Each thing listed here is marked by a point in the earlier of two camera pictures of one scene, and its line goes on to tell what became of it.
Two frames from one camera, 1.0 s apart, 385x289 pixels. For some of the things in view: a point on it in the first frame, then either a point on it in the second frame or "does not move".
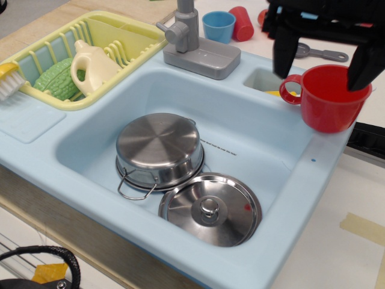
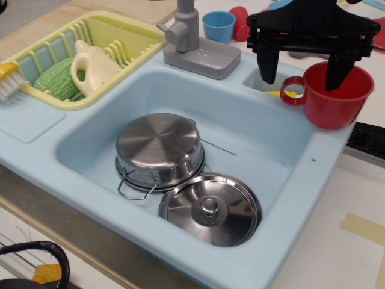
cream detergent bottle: [97, 63] does not move
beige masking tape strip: [364, 227] does not move
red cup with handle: [328, 105] does not move
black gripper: [351, 21] -> [311, 27]
